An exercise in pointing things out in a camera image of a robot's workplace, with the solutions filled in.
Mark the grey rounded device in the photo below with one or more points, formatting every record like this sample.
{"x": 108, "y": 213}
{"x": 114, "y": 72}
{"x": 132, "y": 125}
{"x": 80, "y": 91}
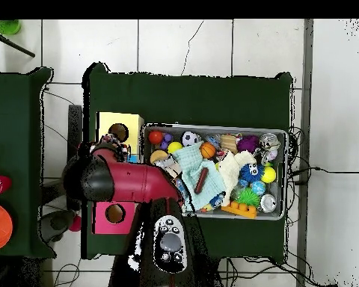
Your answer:
{"x": 56, "y": 224}

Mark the silver toy robot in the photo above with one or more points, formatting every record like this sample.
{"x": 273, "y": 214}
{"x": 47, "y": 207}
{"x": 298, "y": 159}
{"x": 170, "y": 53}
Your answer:
{"x": 167, "y": 166}

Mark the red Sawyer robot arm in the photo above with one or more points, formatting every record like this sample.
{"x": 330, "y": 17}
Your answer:
{"x": 131, "y": 182}

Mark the mint green cloth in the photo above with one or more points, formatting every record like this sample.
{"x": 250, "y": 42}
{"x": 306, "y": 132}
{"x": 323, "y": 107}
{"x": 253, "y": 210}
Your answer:
{"x": 188, "y": 161}

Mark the dark green table cloth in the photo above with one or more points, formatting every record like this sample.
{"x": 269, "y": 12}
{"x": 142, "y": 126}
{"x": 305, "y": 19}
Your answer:
{"x": 15, "y": 119}
{"x": 182, "y": 101}

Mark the small orange basketball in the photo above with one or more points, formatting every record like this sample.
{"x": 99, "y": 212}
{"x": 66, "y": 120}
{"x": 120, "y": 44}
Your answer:
{"x": 208, "y": 151}

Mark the colourful patterned cloth scrunchie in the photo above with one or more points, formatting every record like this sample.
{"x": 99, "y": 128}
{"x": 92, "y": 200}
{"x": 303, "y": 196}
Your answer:
{"x": 110, "y": 139}

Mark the silver mesh bin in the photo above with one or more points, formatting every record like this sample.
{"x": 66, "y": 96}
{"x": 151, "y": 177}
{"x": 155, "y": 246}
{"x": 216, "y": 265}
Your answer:
{"x": 245, "y": 128}

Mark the black rod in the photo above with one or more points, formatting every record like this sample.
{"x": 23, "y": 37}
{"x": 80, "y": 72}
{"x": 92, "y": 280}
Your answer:
{"x": 15, "y": 46}

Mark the green round object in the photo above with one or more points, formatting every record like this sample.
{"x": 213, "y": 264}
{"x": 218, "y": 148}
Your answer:
{"x": 7, "y": 27}

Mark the black metal stand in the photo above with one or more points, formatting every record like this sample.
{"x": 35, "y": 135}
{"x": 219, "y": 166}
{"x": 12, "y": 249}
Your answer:
{"x": 74, "y": 128}

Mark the yellow ball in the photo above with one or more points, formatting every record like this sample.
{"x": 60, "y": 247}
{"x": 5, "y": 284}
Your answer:
{"x": 175, "y": 147}

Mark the cream cloth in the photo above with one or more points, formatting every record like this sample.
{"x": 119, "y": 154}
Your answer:
{"x": 232, "y": 173}

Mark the wooden box with three holes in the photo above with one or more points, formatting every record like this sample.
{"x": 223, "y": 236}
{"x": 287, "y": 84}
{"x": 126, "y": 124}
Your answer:
{"x": 133, "y": 128}

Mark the black and white soccer ball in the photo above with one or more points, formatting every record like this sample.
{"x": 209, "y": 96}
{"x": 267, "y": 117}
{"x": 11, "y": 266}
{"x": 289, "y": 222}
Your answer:
{"x": 190, "y": 139}

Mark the purple spiky ball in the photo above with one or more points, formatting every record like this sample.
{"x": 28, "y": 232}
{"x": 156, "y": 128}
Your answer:
{"x": 248, "y": 144}

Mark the brown toy sausage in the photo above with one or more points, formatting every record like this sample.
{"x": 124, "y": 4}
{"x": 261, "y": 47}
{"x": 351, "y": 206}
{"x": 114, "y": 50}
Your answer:
{"x": 201, "y": 181}

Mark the long orange toy brick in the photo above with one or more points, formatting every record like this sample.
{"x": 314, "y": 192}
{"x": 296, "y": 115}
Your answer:
{"x": 239, "y": 210}

